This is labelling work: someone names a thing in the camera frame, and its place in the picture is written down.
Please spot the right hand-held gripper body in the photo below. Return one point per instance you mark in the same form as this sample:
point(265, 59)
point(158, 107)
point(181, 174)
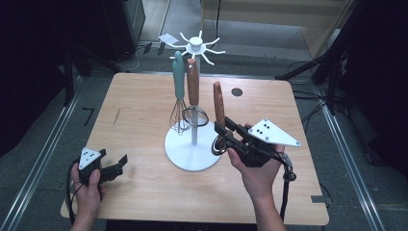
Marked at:
point(272, 133)

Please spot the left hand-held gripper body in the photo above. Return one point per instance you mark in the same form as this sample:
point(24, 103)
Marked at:
point(89, 158)

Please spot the white hook rack stand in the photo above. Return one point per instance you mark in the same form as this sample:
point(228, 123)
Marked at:
point(192, 154)

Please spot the person's left hand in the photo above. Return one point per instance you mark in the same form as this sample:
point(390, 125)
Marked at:
point(88, 202)

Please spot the person's right hand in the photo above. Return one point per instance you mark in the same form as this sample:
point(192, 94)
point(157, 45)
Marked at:
point(263, 179)

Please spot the dark round table grommet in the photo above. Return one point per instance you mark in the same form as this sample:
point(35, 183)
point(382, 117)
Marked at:
point(236, 92)

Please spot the black tripod stand leg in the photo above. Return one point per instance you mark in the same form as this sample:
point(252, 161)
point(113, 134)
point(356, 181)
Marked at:
point(298, 71)

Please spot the black metal stand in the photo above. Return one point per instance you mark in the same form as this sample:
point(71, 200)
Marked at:
point(68, 83)

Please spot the small black floor block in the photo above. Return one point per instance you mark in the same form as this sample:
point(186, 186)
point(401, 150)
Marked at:
point(161, 48)
point(147, 48)

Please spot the black curtain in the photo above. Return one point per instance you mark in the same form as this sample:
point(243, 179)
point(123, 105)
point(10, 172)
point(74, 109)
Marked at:
point(32, 64)
point(381, 80)

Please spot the white paper sheet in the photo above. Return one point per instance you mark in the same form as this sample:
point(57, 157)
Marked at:
point(166, 39)

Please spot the black cabinet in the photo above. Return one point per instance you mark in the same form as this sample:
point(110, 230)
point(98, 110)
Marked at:
point(125, 29)

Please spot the metal floor rail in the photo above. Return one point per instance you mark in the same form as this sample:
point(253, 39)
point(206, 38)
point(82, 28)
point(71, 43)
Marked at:
point(32, 179)
point(352, 170)

